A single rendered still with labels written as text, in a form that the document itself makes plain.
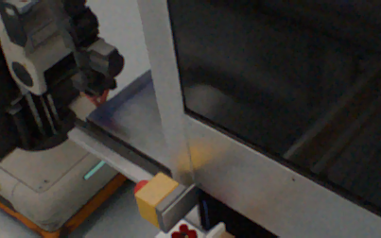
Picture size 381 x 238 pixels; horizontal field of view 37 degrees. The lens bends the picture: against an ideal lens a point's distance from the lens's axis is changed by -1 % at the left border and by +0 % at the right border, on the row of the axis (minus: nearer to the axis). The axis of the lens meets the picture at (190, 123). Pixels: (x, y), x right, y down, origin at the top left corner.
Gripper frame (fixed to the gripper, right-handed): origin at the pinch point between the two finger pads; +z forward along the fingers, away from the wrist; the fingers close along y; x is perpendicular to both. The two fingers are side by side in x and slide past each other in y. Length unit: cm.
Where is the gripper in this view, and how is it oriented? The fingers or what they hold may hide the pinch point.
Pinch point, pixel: (100, 106)
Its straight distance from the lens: 148.9
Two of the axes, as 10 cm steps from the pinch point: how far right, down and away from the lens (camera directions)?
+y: 7.5, 4.1, -5.3
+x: 6.6, -5.7, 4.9
